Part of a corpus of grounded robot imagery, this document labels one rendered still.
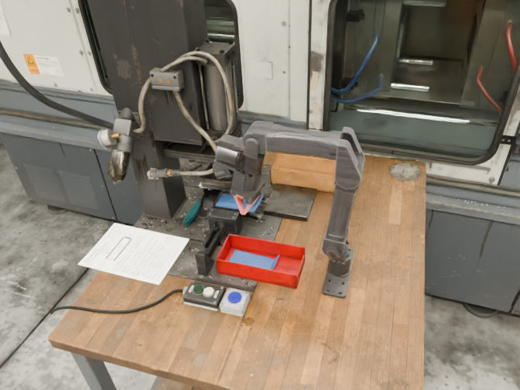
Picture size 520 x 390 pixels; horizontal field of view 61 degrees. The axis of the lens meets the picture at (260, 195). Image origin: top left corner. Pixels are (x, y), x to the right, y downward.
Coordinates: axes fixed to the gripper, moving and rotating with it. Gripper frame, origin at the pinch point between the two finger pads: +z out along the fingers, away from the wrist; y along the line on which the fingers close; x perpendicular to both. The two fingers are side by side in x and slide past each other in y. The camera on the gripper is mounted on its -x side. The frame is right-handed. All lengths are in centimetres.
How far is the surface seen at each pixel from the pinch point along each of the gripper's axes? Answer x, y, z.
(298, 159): 0, -54, 6
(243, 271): 5.3, 5.0, 16.9
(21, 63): -163, -71, 17
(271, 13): -29, -73, -40
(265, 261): 8.9, -3.6, 17.5
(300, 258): 18.7, -8.3, 14.6
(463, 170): 61, -80, 0
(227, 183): -8.9, -6.2, -2.9
